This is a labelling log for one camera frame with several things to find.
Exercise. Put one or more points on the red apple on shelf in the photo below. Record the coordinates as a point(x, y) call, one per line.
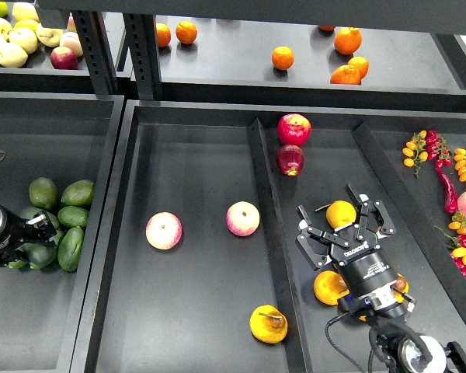
point(63, 58)

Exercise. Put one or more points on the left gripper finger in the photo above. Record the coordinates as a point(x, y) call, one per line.
point(8, 256)
point(38, 230)

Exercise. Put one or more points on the pale yellow pear front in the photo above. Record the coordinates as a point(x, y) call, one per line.
point(12, 56)

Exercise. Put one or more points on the orange on shelf right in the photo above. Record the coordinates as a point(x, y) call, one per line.
point(361, 64)

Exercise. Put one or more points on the large orange on shelf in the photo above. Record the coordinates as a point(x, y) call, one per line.
point(348, 40)

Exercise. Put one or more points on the yellow pear brown tip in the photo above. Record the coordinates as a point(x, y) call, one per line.
point(401, 286)

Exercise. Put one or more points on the orange on shelf centre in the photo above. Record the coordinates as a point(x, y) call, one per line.
point(282, 58)

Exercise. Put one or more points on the black tray divider right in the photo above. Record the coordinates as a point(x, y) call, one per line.
point(419, 202)

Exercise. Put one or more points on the pale peach on shelf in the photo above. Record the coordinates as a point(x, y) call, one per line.
point(71, 40)

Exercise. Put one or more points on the green avocado under gripper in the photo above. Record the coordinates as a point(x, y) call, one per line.
point(73, 217)

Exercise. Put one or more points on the bright red apple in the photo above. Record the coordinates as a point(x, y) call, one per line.
point(293, 129)

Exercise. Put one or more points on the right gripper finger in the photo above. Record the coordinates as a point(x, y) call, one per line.
point(370, 208)
point(315, 244)

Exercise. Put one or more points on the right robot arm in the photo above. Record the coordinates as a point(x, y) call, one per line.
point(392, 341)

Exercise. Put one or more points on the dark green avocado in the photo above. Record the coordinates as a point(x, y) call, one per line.
point(38, 256)

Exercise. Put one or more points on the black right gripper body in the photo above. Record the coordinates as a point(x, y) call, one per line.
point(363, 266)

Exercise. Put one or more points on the green avocado top left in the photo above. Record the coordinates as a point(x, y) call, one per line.
point(43, 193)

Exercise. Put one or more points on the yellow pear left of pile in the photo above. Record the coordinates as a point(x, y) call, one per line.
point(329, 287)

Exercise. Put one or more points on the light green avocado bottom left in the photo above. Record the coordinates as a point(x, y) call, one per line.
point(70, 248)

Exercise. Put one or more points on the yellow pear with stem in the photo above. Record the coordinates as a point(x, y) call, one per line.
point(267, 324)

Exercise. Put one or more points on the red chili pepper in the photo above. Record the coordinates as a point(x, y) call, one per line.
point(450, 193)

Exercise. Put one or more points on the orange on shelf front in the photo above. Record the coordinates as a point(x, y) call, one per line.
point(346, 75)

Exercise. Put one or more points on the pink apple left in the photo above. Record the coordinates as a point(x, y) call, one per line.
point(163, 230)

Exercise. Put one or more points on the cherry tomato vine upper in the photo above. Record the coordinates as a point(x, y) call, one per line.
point(426, 146)

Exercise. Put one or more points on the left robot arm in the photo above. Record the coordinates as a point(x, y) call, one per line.
point(16, 231)

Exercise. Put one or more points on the black shelf post left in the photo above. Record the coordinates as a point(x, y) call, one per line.
point(91, 30)

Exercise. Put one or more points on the black tray divider left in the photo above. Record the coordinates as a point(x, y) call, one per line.
point(285, 289)

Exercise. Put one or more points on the pink apple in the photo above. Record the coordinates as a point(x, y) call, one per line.
point(242, 218)
point(163, 230)

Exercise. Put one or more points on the pink apple centre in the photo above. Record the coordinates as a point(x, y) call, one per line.
point(242, 218)

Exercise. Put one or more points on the green avocado top right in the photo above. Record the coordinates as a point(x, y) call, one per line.
point(79, 193)

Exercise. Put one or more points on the dark red apple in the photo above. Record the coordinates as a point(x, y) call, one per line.
point(290, 160)

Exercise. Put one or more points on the pale yellow pear middle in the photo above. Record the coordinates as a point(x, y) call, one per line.
point(25, 38)

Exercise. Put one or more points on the cherry tomato cluster lower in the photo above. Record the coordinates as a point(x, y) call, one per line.
point(457, 237)

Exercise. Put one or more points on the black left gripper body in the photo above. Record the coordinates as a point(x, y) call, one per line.
point(10, 229)

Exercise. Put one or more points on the black tray divider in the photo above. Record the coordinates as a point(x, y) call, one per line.
point(285, 289)
point(419, 202)

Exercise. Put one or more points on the green avocado bottom middle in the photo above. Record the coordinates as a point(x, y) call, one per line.
point(58, 237)

